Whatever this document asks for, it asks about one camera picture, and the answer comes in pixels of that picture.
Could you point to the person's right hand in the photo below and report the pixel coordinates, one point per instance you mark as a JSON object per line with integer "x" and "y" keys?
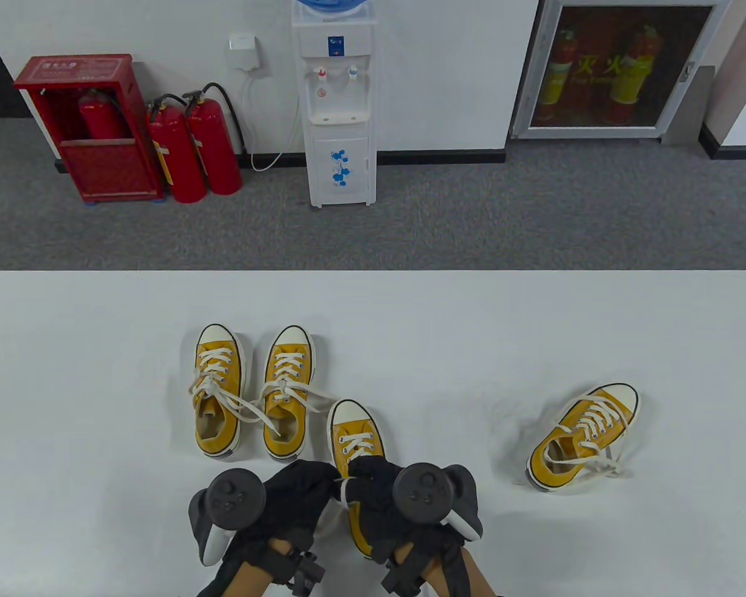
{"x": 376, "y": 497}

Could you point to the person's left hand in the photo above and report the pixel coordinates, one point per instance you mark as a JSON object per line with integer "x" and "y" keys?
{"x": 292, "y": 504}

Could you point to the yellow canvas shoe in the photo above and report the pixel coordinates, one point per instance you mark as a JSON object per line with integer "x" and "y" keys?
{"x": 291, "y": 336}
{"x": 219, "y": 339}
{"x": 351, "y": 413}
{"x": 618, "y": 397}

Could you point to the person's right forearm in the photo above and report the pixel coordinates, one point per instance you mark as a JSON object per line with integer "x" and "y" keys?
{"x": 454, "y": 575}

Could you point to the person's left forearm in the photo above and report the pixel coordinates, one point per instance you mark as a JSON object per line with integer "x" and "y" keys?
{"x": 248, "y": 581}

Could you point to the dark grey hand controller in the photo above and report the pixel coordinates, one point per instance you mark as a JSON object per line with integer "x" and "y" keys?
{"x": 236, "y": 497}
{"x": 423, "y": 491}

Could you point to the red extinguisher cabinet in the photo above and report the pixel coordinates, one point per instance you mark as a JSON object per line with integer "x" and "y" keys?
{"x": 105, "y": 168}

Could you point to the white water dispenser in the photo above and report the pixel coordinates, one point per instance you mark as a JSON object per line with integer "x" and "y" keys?
{"x": 342, "y": 99}

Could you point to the silver framed glass cabinet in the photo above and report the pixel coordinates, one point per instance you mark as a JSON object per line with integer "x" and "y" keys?
{"x": 597, "y": 132}

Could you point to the red yellow fire extinguisher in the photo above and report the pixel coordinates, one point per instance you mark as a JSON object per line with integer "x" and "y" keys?
{"x": 634, "y": 68}
{"x": 559, "y": 74}

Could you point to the blue water bottle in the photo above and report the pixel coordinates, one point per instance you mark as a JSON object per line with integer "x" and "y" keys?
{"x": 329, "y": 6}

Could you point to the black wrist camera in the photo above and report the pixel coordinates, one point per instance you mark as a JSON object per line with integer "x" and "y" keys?
{"x": 401, "y": 578}
{"x": 304, "y": 572}

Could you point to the white wall box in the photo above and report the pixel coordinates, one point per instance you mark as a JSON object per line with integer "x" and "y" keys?
{"x": 244, "y": 55}

